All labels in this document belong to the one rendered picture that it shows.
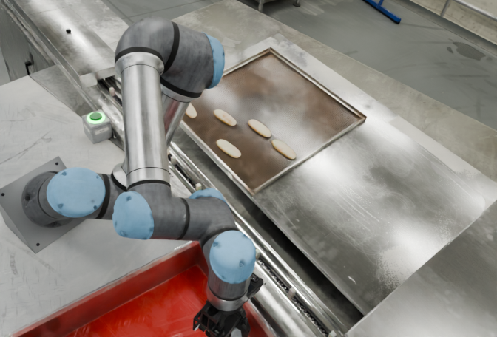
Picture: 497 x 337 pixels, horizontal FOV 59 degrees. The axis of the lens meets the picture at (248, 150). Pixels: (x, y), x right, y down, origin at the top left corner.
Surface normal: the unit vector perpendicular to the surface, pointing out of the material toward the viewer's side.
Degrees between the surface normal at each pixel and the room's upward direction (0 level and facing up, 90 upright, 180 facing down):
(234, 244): 0
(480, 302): 0
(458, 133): 0
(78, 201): 40
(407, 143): 10
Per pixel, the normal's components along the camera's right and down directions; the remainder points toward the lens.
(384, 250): -0.01, -0.65
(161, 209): 0.62, -0.37
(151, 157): 0.39, -0.46
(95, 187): 0.52, -0.19
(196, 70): 0.42, 0.58
